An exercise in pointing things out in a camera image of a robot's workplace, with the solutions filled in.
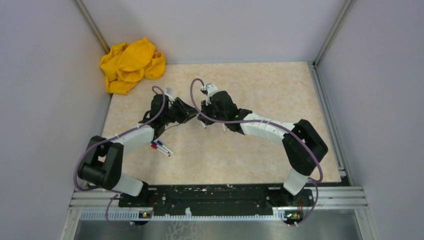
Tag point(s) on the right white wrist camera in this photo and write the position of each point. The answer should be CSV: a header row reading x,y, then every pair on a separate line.
x,y
210,89

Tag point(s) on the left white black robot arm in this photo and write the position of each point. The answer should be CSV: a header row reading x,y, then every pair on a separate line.
x,y
101,164

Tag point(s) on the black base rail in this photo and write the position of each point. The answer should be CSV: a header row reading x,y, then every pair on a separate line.
x,y
209,200

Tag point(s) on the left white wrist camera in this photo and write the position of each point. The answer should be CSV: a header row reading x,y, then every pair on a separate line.
x,y
168,92

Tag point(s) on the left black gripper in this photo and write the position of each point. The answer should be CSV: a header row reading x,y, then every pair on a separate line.
x,y
186,112

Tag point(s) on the green cap marker pen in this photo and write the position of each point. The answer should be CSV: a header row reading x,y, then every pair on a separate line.
x,y
203,125

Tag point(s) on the aluminium frame rail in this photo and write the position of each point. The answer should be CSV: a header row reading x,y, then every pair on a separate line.
x,y
94,199

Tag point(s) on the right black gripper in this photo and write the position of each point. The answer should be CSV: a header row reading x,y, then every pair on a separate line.
x,y
205,108

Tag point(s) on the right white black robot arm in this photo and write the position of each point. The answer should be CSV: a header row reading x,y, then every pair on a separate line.
x,y
304,147

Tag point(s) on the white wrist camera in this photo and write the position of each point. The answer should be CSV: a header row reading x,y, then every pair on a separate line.
x,y
168,92
210,89

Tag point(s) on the yellow crumpled cloth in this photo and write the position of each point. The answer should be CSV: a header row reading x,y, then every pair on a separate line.
x,y
127,64

